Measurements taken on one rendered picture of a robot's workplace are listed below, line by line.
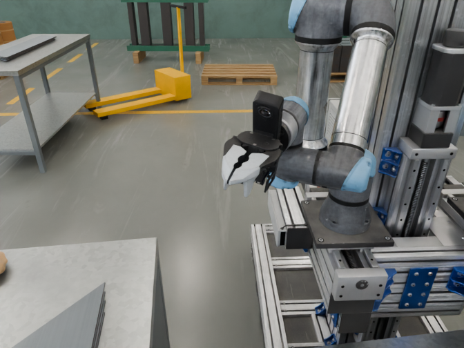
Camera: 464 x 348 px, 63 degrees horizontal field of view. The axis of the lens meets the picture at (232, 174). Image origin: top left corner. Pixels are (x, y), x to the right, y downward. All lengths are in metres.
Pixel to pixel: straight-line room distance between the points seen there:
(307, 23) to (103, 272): 0.78
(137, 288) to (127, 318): 0.09
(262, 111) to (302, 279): 1.65
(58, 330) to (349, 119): 0.74
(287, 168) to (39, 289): 0.65
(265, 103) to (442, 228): 0.98
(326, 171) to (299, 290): 1.38
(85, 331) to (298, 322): 1.29
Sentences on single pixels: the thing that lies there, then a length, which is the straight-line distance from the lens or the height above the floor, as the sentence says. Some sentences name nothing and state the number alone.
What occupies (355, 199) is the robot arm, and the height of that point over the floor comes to 1.15.
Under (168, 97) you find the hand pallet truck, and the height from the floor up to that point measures 0.11.
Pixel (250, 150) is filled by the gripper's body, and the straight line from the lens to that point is 0.62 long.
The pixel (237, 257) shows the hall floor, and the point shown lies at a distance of 2.59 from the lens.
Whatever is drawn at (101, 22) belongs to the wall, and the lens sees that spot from 10.63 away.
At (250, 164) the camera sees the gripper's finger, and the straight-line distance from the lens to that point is 0.57.
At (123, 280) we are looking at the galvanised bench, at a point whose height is 1.05.
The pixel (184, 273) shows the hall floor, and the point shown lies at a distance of 2.50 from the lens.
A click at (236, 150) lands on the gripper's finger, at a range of 0.60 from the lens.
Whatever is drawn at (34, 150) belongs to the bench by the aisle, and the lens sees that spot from 3.87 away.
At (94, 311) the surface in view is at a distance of 0.91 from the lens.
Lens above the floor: 1.73
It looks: 29 degrees down
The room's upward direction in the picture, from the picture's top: straight up
